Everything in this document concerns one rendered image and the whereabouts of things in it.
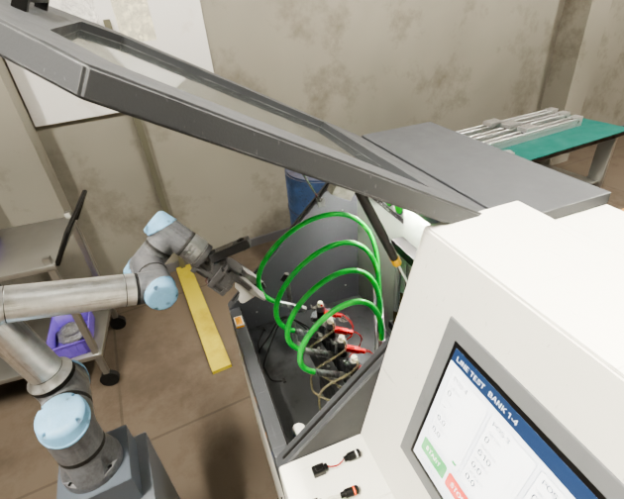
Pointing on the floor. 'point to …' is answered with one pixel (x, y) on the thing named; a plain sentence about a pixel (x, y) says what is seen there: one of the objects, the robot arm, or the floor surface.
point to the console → (522, 334)
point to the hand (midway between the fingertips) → (263, 289)
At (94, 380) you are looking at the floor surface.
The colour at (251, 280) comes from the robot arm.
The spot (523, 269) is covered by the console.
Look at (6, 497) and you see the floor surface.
